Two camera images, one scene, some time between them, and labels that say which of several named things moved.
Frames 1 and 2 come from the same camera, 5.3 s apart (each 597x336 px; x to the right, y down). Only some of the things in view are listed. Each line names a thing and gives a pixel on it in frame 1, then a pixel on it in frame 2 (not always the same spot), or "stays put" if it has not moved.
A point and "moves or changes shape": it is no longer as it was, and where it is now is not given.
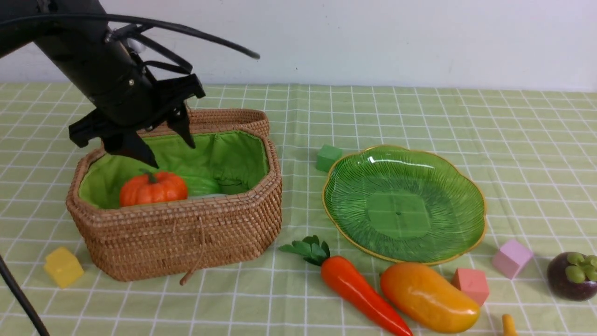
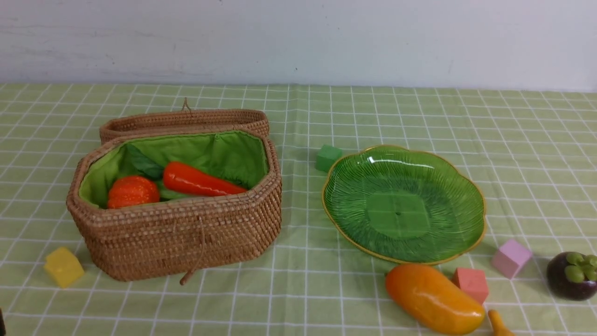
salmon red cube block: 473,282 stays put
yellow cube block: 64,266 stays put
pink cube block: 510,260 stays put
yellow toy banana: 508,325 -> 499,329
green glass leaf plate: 403,205 stays put
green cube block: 326,157 stays put
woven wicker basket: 167,241 stays put
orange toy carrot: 335,269 -> 185,179
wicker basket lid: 218,119 stays put
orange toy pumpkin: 162,187 moves or changes shape
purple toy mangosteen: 572,276 stays put
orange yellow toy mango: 427,299 moves or changes shape
